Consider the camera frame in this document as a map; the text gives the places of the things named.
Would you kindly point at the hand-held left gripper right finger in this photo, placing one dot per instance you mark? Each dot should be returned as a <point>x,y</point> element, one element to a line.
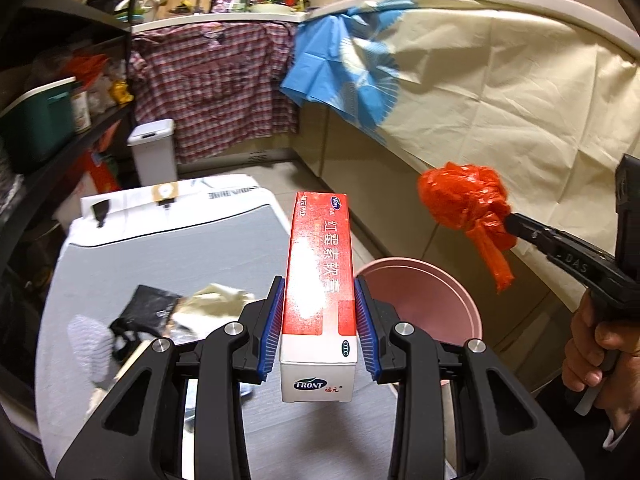
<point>367,332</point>

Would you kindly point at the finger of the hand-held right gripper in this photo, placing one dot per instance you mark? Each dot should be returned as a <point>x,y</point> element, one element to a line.
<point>560,250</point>

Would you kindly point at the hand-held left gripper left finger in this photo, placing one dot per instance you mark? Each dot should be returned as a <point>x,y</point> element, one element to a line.
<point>270,332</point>

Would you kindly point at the cream cloth glove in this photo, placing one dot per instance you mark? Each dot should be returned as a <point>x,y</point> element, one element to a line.
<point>215,300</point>

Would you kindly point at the pink plastic bucket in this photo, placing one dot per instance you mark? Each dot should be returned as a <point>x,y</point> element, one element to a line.
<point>425,295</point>

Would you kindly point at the red and white carton box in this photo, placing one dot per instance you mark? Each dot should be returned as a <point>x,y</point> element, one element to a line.
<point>317,280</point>

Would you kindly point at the red plastic bag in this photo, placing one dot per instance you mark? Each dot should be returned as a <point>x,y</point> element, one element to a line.
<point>465,195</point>

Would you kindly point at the black pouch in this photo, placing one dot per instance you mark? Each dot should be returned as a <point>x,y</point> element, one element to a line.
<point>145,310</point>

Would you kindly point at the person's right forearm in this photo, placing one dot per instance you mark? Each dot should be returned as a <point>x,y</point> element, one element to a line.
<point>575,440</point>

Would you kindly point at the person's right hand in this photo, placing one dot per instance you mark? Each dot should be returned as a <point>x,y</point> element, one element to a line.
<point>580,350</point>

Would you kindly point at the grey ironing board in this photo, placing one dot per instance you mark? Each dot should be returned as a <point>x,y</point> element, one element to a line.
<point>200,240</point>

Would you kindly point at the beige kitchen cabinet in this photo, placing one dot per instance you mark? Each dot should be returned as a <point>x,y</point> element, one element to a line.
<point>360,175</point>

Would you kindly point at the cream cloth sheet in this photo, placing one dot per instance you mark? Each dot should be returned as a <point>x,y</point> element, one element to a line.
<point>500,90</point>

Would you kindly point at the grey striped cloth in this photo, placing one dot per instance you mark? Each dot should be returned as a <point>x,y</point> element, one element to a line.
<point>92,350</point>

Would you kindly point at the white lidded bin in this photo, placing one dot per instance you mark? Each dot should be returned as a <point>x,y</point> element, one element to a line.
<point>152,155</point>

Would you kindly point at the red cardboard box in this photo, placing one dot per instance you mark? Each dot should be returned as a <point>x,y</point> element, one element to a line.
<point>102,175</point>

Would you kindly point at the red plaid shirt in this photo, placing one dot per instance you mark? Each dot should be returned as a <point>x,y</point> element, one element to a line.
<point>215,90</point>

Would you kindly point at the blue printed cloth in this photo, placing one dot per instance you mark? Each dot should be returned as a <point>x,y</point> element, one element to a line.
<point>325,70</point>

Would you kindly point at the yellow bag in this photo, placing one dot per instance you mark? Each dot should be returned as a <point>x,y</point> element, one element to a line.
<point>121,92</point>

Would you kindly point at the labelled jar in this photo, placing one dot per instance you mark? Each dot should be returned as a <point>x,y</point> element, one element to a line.
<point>81,110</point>

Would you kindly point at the green storage box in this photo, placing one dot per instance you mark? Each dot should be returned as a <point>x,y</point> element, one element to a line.
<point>35,125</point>

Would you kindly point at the white kitchen counter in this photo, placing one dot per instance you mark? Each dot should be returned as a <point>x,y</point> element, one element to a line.
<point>225,19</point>

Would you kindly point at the orange packet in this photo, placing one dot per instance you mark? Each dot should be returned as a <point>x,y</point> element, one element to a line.
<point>87,67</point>

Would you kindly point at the black shelf rack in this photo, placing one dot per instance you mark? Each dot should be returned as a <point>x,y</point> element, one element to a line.
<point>60,15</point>

